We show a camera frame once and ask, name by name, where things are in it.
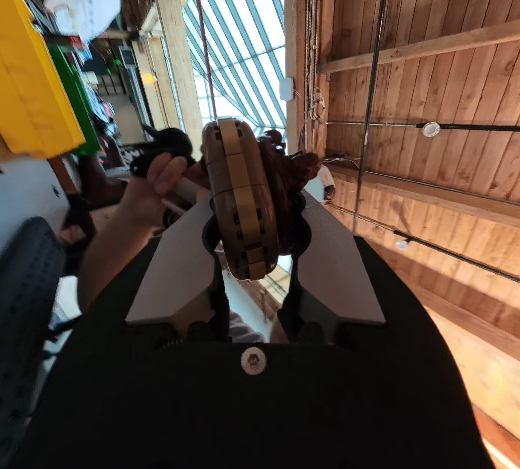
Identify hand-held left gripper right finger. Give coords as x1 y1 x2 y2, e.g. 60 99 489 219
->
278 190 386 344

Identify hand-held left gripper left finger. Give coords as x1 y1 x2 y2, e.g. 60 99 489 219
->
125 199 231 343

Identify brown toy brick model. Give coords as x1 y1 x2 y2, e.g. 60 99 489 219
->
201 117 321 281

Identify person's right forearm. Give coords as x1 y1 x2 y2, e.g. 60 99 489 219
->
77 201 163 313

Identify person's right hand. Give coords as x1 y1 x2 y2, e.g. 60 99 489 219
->
122 152 211 230

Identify person's grey clothing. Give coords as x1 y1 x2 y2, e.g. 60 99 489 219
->
228 311 267 343

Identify green plastic bin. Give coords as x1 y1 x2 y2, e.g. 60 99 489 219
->
49 45 101 157

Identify glass skylight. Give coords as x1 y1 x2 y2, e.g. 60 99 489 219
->
183 0 287 141

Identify yellow plastic bin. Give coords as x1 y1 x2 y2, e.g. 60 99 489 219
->
0 0 86 159

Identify hanging white papers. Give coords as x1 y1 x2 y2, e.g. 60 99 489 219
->
44 0 122 42

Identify long black ceiling pipe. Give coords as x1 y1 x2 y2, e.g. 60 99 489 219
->
351 0 395 234

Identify red rope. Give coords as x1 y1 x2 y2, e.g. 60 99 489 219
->
194 0 220 120

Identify black lighting rail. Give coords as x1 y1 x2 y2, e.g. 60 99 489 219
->
416 123 520 132
394 229 520 284

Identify bundle of ceiling cables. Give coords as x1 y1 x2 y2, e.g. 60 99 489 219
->
303 0 327 145

